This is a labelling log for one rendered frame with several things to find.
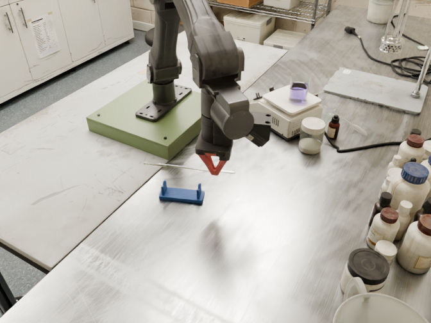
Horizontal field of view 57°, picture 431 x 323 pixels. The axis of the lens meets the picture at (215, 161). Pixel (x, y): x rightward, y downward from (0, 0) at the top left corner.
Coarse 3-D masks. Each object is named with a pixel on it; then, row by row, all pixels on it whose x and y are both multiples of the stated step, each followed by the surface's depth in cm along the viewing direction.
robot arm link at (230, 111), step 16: (240, 48) 68; (192, 64) 68; (192, 80) 70; (208, 80) 69; (224, 80) 69; (240, 80) 70; (224, 96) 65; (240, 96) 65; (224, 112) 65; (240, 112) 64; (224, 128) 65; (240, 128) 66
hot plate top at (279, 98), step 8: (280, 88) 112; (288, 88) 112; (264, 96) 108; (272, 96) 108; (280, 96) 108; (288, 96) 108; (312, 96) 108; (280, 104) 105; (288, 104) 105; (296, 104) 105; (304, 104) 105; (312, 104) 105; (288, 112) 102; (296, 112) 102
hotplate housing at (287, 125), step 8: (256, 104) 111; (264, 104) 109; (272, 104) 108; (320, 104) 108; (264, 112) 110; (272, 112) 107; (280, 112) 105; (304, 112) 105; (312, 112) 106; (320, 112) 108; (272, 120) 108; (280, 120) 105; (288, 120) 103; (296, 120) 104; (272, 128) 110; (280, 128) 106; (288, 128) 104; (296, 128) 106; (288, 136) 106; (296, 136) 108
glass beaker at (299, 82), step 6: (300, 72) 104; (306, 72) 103; (294, 78) 105; (300, 78) 105; (306, 78) 104; (294, 84) 101; (300, 84) 101; (306, 84) 101; (294, 90) 102; (300, 90) 102; (306, 90) 102; (294, 96) 103; (300, 96) 103; (306, 96) 104; (294, 102) 104; (300, 102) 104; (306, 102) 106
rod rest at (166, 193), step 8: (200, 184) 88; (160, 192) 89; (168, 192) 89; (176, 192) 89; (184, 192) 89; (192, 192) 89; (200, 192) 88; (168, 200) 88; (176, 200) 88; (184, 200) 88; (192, 200) 87; (200, 200) 87
